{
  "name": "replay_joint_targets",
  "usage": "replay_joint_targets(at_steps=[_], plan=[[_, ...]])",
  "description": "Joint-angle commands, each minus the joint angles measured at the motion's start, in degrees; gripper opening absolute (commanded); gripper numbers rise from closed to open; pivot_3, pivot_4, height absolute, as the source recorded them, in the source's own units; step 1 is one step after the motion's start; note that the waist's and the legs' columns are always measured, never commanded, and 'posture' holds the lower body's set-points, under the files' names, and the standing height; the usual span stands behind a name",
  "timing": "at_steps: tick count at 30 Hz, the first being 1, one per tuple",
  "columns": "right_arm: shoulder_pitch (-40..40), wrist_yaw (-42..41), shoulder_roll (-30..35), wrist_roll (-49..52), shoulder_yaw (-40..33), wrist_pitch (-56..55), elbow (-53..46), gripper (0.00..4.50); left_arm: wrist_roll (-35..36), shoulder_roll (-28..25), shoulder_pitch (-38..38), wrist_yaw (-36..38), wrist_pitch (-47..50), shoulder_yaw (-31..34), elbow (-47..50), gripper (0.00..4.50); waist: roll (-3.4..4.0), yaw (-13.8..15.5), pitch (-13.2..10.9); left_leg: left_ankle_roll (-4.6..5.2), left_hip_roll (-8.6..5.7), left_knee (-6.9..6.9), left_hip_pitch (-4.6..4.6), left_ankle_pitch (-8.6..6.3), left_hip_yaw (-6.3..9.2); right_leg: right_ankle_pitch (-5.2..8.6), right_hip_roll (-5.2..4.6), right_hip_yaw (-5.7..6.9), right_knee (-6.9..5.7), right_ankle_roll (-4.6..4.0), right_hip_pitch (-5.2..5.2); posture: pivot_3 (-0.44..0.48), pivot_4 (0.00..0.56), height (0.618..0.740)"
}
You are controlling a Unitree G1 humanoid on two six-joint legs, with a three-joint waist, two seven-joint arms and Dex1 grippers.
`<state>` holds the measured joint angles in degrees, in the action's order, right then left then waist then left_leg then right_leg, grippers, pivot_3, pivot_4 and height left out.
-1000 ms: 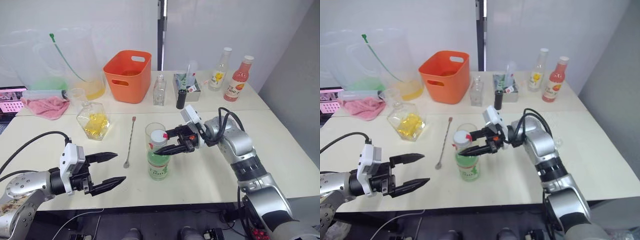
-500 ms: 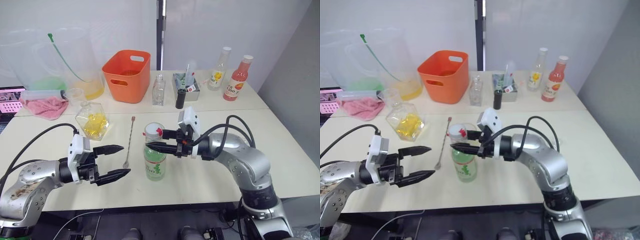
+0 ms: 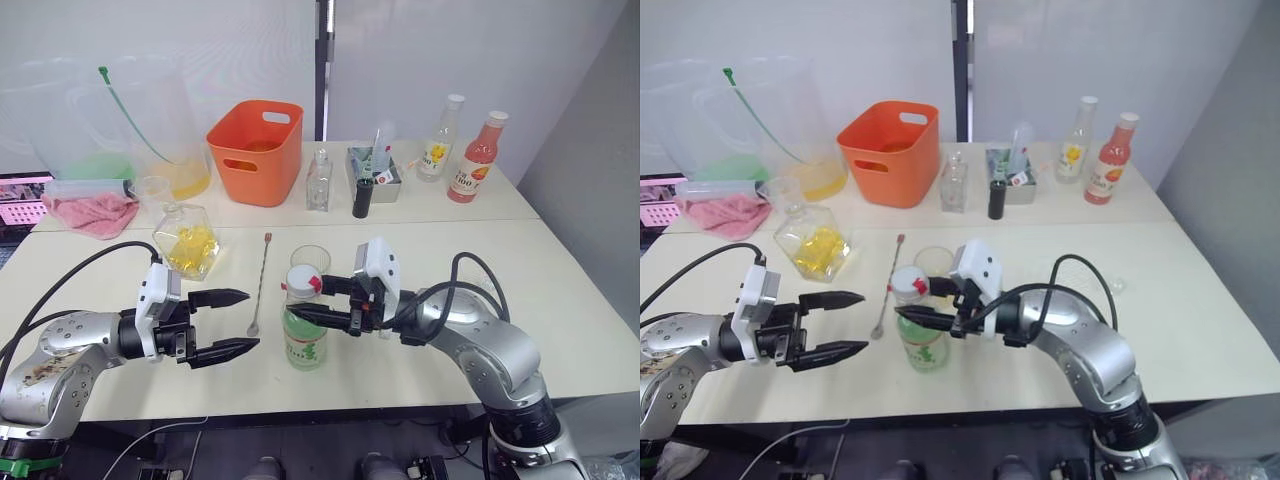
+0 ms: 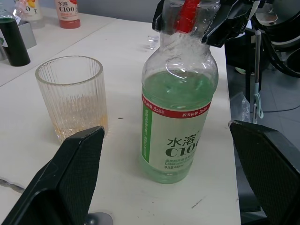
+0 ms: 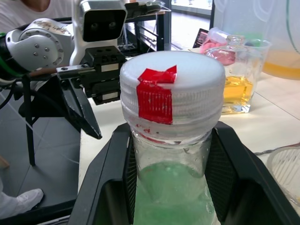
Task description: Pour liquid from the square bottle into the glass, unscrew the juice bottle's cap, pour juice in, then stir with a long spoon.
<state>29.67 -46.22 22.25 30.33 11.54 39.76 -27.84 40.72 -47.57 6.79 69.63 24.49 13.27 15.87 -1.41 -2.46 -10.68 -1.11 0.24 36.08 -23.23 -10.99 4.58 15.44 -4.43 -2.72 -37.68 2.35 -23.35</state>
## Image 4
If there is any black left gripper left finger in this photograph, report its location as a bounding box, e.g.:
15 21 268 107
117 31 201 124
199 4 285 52
0 126 105 225

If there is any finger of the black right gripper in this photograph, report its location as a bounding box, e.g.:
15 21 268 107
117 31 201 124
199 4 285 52
152 0 171 32
201 3 253 47

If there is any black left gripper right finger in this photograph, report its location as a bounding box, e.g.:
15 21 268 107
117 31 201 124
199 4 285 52
228 120 300 225

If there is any green juice bottle white label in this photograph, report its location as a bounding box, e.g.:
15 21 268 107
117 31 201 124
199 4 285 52
140 0 219 185

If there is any pink juice bottle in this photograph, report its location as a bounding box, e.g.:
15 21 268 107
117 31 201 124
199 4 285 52
54 0 82 29

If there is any white bottle with yellow print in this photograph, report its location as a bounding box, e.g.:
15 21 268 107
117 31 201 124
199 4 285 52
22 0 44 23

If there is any dark green bottle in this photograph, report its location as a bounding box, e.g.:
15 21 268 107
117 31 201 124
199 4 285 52
0 15 31 67

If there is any small clear glass stopper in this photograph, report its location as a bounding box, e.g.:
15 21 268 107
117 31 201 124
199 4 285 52
147 35 160 50

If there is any crumpled clear plastic bag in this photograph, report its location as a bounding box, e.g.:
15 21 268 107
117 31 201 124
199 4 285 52
231 91 253 122

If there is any grey metal box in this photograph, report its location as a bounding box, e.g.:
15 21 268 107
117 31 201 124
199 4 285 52
17 21 38 49

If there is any light green mop handle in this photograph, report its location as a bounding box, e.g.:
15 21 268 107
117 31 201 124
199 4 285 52
252 30 264 124

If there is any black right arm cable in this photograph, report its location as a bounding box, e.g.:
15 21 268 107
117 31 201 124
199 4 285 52
262 35 300 78

